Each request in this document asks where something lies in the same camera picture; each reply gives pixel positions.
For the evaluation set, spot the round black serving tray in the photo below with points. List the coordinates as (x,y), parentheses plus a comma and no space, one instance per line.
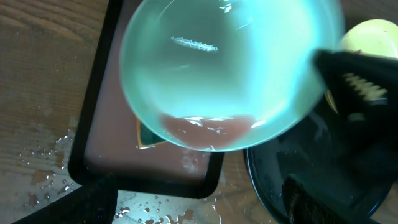
(311,150)

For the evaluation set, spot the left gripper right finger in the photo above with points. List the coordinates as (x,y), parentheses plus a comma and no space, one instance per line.
(306,204)

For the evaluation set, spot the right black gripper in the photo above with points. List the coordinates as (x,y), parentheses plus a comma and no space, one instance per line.
(369,128)

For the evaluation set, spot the yellow plate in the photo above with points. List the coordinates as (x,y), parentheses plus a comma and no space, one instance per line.
(375,37)

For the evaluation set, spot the light blue plate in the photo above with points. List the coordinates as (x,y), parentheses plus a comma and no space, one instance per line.
(215,75)

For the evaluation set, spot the black rectangular water tray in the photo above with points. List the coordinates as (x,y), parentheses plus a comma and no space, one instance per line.
(106,140)

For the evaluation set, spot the green yellow sponge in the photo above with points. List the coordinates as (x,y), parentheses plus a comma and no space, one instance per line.
(145,137)

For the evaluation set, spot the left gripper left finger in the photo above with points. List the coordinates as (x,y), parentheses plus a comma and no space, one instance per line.
(93,203)

